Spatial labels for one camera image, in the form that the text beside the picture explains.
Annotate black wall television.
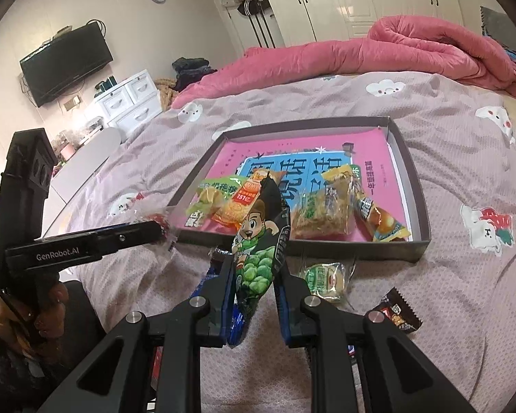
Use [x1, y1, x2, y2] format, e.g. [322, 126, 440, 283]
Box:
[19, 23, 115, 108]

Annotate white table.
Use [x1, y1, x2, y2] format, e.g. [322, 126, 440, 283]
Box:
[41, 127, 123, 237]

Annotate grey cardboard box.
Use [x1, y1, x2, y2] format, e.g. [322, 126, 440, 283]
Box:
[168, 116, 431, 264]

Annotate blue cookie packet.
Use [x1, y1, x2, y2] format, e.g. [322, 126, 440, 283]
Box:
[189, 245, 259, 347]

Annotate brown chocolate bar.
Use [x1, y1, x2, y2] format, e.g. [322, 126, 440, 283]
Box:
[367, 287, 424, 335]

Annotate clear crispy snack packet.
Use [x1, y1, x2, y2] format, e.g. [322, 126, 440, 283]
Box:
[291, 166, 358, 240]

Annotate yellow cartoon snack packet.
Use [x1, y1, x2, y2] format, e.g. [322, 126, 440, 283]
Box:
[350, 181, 412, 242]

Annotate black green pea packet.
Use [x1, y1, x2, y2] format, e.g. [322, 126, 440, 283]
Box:
[231, 176, 294, 347]

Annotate pink book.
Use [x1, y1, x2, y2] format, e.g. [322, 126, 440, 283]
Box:
[174, 127, 411, 242]

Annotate green label pastry packet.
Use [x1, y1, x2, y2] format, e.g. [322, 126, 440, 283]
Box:
[302, 262, 354, 307]

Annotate clear brown pastry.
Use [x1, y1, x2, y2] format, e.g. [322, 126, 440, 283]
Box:
[135, 209, 179, 254]

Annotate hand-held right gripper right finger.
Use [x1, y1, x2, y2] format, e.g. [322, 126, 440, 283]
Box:
[274, 262, 478, 413]

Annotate mauve printed bed sheet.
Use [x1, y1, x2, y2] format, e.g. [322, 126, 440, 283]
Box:
[39, 71, 516, 413]

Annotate white door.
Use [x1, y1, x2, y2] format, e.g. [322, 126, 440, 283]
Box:
[215, 0, 291, 54]

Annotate dark green container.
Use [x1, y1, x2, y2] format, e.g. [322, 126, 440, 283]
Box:
[94, 75, 118, 94]

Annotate person's left hand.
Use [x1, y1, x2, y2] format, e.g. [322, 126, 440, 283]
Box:
[0, 284, 69, 356]

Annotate person's left forearm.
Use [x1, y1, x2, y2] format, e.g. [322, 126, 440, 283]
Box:
[0, 310, 39, 413]

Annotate orange rice cracker packet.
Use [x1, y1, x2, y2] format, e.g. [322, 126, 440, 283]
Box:
[210, 168, 286, 225]

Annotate pink quilt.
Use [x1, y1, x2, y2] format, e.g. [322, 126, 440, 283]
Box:
[171, 15, 516, 108]

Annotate clear plastic box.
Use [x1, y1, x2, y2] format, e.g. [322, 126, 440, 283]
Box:
[78, 121, 105, 137]

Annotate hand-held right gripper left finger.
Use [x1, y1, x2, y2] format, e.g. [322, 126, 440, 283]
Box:
[36, 256, 237, 413]

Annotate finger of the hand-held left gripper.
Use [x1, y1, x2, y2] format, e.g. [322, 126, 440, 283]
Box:
[97, 222, 164, 255]
[86, 221, 153, 235]

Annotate white drawer cabinet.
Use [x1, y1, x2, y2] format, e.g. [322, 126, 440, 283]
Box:
[84, 69, 163, 140]

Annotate green yellow pickle packet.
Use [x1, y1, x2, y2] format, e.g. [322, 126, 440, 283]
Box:
[185, 176, 244, 230]

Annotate pile of dark clothes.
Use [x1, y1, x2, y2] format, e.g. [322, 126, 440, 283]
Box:
[172, 57, 218, 91]

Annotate brown plush blanket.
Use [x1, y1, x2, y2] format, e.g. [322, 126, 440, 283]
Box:
[155, 77, 185, 110]

